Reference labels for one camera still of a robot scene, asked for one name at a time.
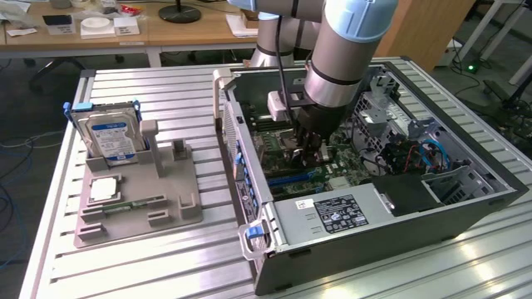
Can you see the black office chair base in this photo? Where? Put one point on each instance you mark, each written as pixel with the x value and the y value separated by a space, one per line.
pixel 50 70

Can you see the hard disk blue carrier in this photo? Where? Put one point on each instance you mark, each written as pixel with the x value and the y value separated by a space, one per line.
pixel 110 137

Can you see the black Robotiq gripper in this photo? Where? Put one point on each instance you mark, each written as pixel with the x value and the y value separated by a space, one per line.
pixel 321 121

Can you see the device with green light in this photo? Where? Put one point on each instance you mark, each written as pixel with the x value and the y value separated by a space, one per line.
pixel 471 67

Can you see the small white labelled box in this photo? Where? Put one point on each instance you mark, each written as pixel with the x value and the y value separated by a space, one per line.
pixel 126 26

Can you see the white table frame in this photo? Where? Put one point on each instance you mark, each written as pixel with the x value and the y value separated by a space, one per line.
pixel 482 31

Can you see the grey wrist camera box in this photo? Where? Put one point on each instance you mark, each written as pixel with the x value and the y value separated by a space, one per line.
pixel 277 106

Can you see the blue expansion slot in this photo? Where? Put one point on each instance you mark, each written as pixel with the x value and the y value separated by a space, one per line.
pixel 291 180

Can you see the wooden desk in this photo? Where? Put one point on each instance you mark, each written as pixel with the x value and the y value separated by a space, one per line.
pixel 187 37

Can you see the black and white box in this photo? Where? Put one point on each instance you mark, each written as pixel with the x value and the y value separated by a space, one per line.
pixel 58 25

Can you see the grey power supply unit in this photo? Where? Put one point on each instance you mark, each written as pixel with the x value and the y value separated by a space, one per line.
pixel 299 218

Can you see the open black PC case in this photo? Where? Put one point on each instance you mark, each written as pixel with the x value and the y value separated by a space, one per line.
pixel 374 249

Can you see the grey parts rack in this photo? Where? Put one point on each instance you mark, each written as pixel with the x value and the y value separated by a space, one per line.
pixel 166 193

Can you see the silver disk bay cage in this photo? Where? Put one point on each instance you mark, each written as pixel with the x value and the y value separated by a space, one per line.
pixel 378 118

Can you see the black plastic shroud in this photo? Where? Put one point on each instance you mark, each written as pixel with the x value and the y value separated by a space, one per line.
pixel 407 193

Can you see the brown cardboard box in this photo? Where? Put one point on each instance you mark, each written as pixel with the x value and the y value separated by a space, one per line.
pixel 250 15

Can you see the silver CPU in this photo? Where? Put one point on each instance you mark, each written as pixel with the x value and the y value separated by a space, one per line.
pixel 105 190

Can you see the silver chipset heatsink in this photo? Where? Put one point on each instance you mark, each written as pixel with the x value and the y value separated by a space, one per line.
pixel 341 183

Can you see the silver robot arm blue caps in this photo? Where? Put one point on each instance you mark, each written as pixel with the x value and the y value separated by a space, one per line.
pixel 333 62

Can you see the black stand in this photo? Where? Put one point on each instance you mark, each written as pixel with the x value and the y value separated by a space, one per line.
pixel 499 90

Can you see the white paper slip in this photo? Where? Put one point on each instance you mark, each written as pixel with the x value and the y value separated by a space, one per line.
pixel 21 32

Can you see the wooden cabinet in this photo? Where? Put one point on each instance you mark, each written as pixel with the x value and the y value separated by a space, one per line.
pixel 415 31

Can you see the black round lamp base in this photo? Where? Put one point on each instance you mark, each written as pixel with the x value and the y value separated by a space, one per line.
pixel 179 15

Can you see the bare green RAM stick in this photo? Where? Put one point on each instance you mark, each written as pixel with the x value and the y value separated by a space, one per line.
pixel 125 206

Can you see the white paper stack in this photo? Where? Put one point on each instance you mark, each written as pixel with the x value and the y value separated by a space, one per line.
pixel 241 28

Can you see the grey cup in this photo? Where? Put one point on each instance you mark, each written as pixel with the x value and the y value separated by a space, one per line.
pixel 61 3

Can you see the black connector cluster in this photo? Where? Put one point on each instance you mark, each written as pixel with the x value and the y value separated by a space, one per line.
pixel 399 155

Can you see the red packet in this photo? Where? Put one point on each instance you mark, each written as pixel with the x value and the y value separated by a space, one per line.
pixel 130 10

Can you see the green motherboard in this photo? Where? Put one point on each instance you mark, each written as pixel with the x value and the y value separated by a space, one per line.
pixel 345 168

